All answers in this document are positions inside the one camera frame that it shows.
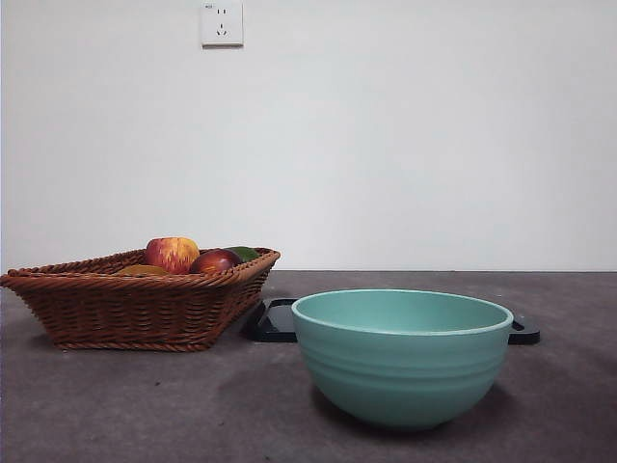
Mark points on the dark red apple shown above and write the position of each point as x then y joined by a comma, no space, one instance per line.
217,261

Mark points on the white wall socket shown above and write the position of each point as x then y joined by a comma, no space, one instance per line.
222,24

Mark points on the brown wicker basket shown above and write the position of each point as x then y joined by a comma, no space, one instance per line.
135,308

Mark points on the dark green rectangular tray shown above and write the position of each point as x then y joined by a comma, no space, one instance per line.
275,323

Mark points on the teal ceramic bowl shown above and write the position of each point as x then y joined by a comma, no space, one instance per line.
400,371

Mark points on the orange-brown fruit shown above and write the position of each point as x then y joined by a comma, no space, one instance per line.
142,270

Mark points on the red and yellow apple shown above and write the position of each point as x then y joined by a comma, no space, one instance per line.
171,255

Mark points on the green avocado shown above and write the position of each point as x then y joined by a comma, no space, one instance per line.
247,253

